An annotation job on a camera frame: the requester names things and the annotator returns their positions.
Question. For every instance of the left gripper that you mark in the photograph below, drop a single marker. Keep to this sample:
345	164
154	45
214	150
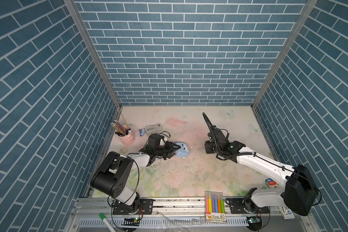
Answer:
169	150

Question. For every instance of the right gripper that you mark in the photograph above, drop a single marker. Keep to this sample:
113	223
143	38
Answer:
206	145

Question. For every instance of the light blue alarm clock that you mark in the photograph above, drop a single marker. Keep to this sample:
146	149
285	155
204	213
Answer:
183	150

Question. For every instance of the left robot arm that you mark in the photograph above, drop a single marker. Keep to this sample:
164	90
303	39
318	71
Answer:
112	175

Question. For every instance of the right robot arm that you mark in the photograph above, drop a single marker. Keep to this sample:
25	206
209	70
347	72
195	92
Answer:
297	189

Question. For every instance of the small blue white item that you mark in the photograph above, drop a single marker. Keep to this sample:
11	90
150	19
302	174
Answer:
142	132

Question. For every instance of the pink pencil cup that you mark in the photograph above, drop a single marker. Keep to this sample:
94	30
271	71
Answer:
123	131

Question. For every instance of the highlighter marker pack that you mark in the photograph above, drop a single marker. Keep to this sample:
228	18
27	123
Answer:
215	207

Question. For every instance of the green capped marker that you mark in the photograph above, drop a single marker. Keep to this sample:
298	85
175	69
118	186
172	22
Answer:
106	222

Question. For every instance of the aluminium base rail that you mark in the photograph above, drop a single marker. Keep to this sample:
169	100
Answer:
159	214

